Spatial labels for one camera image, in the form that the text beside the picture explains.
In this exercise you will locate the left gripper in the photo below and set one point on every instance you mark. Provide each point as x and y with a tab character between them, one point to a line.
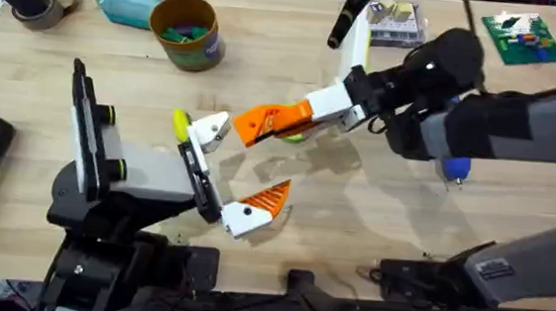
157	173

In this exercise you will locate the yellow-green toy vegetable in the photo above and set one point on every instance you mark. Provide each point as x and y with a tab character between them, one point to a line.
181	125

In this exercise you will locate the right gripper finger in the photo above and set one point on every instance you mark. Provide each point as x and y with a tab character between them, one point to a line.
286	114

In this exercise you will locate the blue electric screwdriver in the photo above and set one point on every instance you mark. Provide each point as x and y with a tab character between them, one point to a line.
456	168

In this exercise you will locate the grey tape roll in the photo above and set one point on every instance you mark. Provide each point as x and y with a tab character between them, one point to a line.
45	15

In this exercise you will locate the green board with blocks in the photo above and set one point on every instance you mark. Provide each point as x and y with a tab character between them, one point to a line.
523	40

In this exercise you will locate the brown tub with toys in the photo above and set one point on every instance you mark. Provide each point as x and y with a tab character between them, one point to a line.
188	34

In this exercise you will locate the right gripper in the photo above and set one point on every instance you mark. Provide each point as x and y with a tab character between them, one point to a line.
439	64

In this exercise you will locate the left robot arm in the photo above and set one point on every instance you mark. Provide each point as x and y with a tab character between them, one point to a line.
100	273

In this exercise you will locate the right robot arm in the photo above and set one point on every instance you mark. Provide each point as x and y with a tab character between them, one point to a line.
554	122

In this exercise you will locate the left wrist upright plate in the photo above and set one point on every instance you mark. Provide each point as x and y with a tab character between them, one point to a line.
86	125

